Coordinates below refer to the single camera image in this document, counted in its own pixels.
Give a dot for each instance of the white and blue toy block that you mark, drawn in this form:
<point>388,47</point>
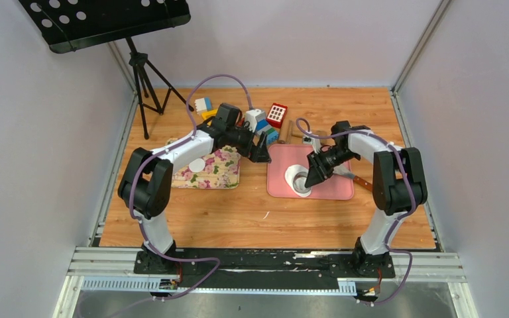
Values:
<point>203,105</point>

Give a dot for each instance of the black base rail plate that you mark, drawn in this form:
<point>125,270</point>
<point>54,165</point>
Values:
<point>244,268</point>

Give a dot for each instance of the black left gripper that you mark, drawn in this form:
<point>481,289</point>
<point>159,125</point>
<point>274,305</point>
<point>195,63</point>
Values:
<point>258,154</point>

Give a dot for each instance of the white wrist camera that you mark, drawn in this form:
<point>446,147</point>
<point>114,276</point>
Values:
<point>309,140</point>
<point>253,117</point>

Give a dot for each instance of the red window toy brick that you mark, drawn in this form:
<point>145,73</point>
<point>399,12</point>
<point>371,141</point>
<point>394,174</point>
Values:
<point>276,115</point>

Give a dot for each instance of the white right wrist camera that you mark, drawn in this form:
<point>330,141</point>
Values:
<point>309,140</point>

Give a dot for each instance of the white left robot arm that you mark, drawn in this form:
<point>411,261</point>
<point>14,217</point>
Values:
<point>147,180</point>

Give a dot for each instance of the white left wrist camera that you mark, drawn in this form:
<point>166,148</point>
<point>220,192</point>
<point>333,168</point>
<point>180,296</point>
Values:
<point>253,117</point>

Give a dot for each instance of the blue green white brick stack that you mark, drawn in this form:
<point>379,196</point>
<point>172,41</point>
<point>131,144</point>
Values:
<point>270,132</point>

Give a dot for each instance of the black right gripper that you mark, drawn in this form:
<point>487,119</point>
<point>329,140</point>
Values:
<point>317,173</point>

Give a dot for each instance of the metal dough scraper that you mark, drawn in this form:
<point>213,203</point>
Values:
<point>343,171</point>

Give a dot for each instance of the white dough ball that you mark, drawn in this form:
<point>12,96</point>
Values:
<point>296,176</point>

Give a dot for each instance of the yellow triangular toy frame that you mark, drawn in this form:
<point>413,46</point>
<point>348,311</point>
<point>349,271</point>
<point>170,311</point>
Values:
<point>209,114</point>

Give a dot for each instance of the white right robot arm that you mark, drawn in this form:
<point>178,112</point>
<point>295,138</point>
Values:
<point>398,183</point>

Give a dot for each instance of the flat white dough wrapper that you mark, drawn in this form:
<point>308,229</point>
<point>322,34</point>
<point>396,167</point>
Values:
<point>198,165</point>

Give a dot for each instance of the black tripod stand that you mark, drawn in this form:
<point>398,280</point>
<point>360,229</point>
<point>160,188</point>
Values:
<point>147,97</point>

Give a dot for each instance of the pink rectangular tray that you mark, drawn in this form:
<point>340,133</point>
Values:
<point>293,157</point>

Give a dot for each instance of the wooden dough roller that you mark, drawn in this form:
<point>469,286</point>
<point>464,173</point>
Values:
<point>288,132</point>

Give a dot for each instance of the floral rectangular tray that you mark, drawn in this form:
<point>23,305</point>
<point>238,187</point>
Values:
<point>221,172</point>

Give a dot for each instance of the black perforated stand shelf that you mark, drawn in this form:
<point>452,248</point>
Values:
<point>67,26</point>

